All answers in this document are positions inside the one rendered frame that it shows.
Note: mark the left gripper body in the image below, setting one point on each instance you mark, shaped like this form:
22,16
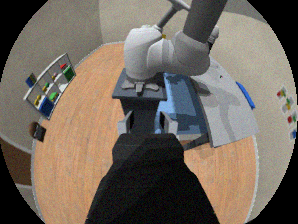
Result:
211,42

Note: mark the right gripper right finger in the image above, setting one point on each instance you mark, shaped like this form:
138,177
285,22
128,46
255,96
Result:
168,124

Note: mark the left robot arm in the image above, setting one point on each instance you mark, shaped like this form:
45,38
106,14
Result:
173,11

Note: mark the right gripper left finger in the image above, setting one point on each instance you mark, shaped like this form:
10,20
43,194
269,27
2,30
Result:
126,124

